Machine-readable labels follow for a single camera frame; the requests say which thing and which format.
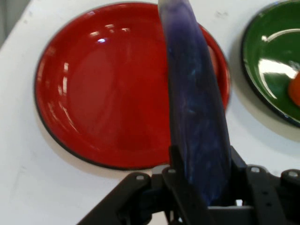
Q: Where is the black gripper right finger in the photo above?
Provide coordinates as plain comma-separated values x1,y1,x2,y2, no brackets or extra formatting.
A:
230,145,300,225

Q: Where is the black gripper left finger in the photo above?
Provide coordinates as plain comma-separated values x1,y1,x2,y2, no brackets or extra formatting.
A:
76,145,217,225

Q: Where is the long purple eggplant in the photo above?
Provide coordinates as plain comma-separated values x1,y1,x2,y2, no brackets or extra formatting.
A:
157,0,233,207

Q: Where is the orange mandarin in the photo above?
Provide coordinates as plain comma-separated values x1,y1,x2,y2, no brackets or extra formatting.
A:
287,71,300,106

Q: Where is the round red plate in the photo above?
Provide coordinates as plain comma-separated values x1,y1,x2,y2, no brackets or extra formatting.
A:
33,2,232,171

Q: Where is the round green plate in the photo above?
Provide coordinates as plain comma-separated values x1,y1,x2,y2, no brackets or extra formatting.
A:
241,0,300,128

